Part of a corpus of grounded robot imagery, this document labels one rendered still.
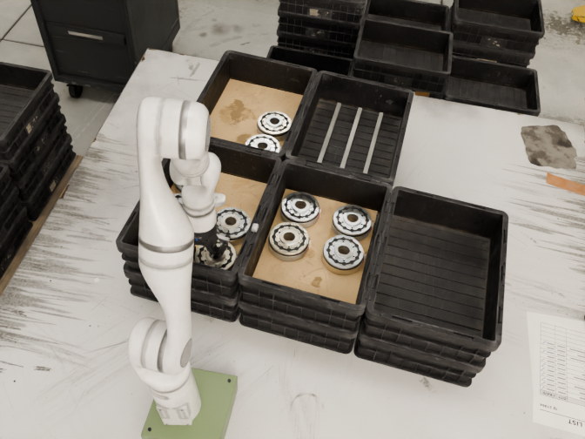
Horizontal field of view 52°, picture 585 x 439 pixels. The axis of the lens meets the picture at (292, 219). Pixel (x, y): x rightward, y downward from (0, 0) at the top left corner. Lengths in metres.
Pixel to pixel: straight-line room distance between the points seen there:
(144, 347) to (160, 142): 0.39
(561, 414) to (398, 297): 0.48
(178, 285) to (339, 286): 0.56
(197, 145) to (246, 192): 0.76
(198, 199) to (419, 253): 0.62
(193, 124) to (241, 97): 1.04
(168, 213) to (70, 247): 0.81
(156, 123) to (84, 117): 2.29
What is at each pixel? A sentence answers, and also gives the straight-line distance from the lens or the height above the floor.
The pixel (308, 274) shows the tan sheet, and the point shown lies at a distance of 1.51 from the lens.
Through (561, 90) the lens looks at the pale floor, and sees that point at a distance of 3.76.
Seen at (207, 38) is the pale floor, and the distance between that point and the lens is 3.65.
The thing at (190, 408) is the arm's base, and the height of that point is 0.83.
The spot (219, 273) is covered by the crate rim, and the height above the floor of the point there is 0.93.
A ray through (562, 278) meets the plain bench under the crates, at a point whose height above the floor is 0.70.
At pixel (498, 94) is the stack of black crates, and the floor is 0.38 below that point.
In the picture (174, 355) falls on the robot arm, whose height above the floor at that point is 1.09.
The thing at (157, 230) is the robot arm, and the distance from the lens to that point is 0.99.
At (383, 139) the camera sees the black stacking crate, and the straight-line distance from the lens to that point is 1.86.
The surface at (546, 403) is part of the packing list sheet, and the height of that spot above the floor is 0.70.
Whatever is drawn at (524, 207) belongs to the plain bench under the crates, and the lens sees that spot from 2.00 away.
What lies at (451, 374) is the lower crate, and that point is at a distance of 1.55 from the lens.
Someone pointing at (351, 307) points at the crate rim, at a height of 0.93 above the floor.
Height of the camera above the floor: 2.09
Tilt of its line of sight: 51 degrees down
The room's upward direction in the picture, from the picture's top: 6 degrees clockwise
